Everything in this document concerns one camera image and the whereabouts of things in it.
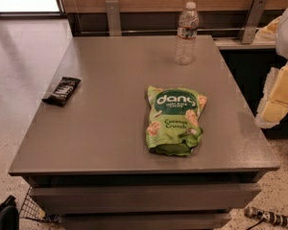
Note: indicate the left metal bracket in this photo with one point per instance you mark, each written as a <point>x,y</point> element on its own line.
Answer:
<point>113,14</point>

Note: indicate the horizontal metal rail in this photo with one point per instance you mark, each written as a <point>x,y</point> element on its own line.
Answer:
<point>163,32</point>

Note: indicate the black wire basket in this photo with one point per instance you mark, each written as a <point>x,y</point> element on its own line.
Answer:
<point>30,210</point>

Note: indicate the grey drawer cabinet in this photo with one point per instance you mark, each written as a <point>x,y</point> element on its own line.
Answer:
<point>88,161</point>

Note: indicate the right metal bracket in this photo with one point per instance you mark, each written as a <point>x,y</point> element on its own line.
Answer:
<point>248,30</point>

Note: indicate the metal bracket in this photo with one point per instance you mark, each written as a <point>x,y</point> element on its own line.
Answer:
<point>113,14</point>
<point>248,30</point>

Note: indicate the clear plastic water bottle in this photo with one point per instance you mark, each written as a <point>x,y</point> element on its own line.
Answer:
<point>186,34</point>

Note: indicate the green dang chips bag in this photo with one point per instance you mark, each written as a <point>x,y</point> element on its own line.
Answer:
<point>173,127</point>

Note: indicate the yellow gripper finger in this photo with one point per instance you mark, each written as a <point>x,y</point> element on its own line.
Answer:
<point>268,32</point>
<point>273,106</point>

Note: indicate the black bag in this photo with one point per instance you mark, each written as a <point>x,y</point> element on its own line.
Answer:
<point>9,216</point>

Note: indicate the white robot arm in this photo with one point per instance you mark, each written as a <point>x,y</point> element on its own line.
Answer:
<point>282,36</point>

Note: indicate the black rxbar chocolate wrapper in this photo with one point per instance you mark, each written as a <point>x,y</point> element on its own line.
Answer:
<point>62,92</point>

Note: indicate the black white striped tool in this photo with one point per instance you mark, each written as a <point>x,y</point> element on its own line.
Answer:
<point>266,216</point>

